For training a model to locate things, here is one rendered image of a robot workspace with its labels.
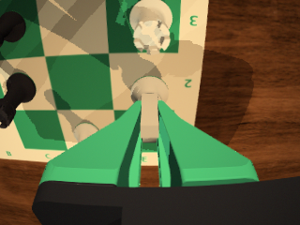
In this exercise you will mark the white pawn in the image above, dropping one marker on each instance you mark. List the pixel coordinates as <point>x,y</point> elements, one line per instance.
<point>84,130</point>

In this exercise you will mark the black pawn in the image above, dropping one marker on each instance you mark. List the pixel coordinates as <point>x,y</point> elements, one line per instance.
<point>12,27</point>

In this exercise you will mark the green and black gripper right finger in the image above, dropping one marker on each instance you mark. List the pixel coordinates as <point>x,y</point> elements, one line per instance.
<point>193,158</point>

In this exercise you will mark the green and cream chessboard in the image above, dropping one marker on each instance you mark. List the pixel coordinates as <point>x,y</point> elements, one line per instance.
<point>82,58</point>

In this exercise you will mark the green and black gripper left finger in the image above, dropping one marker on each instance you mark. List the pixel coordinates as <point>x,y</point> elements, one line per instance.
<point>104,157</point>

